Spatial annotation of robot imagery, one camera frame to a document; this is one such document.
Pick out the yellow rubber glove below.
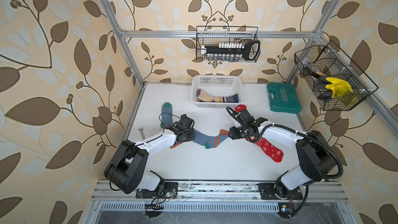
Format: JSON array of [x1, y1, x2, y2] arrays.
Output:
[[325, 77, 353, 98]]

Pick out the black wire basket back wall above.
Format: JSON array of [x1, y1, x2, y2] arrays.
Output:
[[195, 26, 261, 63]]

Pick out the blue orange striped sock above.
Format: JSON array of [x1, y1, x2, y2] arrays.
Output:
[[160, 102, 183, 141]]

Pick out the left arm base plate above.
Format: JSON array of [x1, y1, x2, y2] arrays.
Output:
[[136, 181, 178, 199]]

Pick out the black wire basket right wall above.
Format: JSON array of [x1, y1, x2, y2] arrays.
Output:
[[294, 40, 379, 111]]

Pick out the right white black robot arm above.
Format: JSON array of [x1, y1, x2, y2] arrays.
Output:
[[226, 105, 344, 198]]

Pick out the blue green toe sock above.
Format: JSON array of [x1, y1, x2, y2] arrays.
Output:
[[193, 129, 229, 149]]

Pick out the white plastic basket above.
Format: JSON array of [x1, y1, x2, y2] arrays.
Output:
[[191, 75, 243, 108]]

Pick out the silver open-end wrench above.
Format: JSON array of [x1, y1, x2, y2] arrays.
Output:
[[138, 127, 146, 140]]

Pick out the green plastic tool case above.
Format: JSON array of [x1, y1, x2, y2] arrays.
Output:
[[267, 83, 302, 114]]

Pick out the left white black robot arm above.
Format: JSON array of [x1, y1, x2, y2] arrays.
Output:
[[104, 114, 195, 197]]

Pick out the black wire basket wall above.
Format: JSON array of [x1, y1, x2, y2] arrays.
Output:
[[195, 26, 261, 63], [294, 40, 379, 111]]

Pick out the red bear sock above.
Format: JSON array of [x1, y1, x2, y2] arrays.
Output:
[[235, 104, 247, 113], [254, 138, 284, 163]]

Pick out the socket set holder black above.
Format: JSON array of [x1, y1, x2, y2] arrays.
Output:
[[199, 40, 261, 62]]

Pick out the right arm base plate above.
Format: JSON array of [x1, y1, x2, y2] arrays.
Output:
[[258, 183, 304, 201]]

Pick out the black pliers in basket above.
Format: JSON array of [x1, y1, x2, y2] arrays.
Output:
[[303, 66, 333, 101]]

